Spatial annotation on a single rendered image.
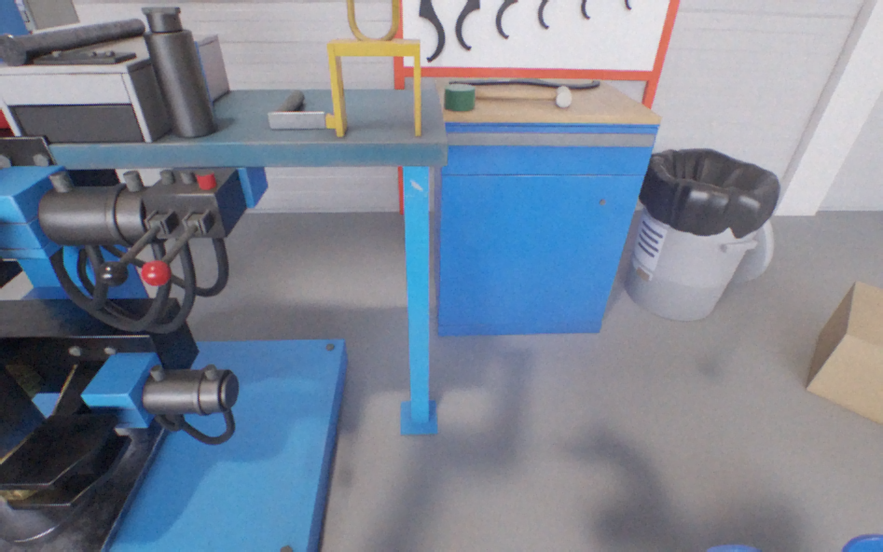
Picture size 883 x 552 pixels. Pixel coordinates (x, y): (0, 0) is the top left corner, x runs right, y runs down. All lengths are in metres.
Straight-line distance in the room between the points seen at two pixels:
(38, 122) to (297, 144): 0.45
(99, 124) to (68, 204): 0.15
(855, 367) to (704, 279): 0.59
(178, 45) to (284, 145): 0.22
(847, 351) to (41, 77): 2.36
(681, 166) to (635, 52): 0.80
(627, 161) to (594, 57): 1.19
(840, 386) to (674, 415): 0.65
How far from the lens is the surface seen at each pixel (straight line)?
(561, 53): 2.70
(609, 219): 1.75
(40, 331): 1.40
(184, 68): 0.92
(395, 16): 0.83
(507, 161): 1.54
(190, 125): 0.93
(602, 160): 1.63
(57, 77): 0.99
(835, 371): 2.20
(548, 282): 1.83
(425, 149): 0.83
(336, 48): 0.83
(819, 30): 3.43
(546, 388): 1.79
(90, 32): 1.17
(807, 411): 2.18
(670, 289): 2.20
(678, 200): 1.98
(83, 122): 1.01
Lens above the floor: 1.32
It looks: 35 degrees down
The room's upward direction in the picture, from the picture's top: 1 degrees clockwise
